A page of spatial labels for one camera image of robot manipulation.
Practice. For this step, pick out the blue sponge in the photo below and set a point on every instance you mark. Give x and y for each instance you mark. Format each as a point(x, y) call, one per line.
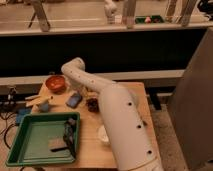
point(74, 100)

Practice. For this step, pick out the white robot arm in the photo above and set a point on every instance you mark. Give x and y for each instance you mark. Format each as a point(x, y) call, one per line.
point(129, 141)

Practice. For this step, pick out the white paper cup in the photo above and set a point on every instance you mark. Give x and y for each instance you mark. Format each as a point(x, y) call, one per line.
point(102, 135)

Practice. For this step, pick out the light blue small cup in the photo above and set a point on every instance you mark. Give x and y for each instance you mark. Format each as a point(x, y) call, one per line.
point(44, 106)

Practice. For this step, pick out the tan sponge in tray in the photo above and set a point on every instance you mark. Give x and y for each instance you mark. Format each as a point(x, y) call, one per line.
point(56, 144)

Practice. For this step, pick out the dark grape bunch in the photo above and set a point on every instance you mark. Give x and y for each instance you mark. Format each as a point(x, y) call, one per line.
point(92, 104)

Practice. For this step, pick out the orange bowl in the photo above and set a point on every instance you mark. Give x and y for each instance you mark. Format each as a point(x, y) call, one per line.
point(55, 83)

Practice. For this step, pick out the black brush in tray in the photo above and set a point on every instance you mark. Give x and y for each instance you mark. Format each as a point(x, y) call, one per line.
point(68, 136)

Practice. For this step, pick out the wooden spatula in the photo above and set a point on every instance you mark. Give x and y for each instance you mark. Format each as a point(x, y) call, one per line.
point(36, 100)

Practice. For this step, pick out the green plastic tray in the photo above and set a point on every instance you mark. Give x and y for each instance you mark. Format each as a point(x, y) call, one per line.
point(31, 143)

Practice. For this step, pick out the blue box beside table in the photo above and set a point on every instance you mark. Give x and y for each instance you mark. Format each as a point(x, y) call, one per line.
point(20, 114)

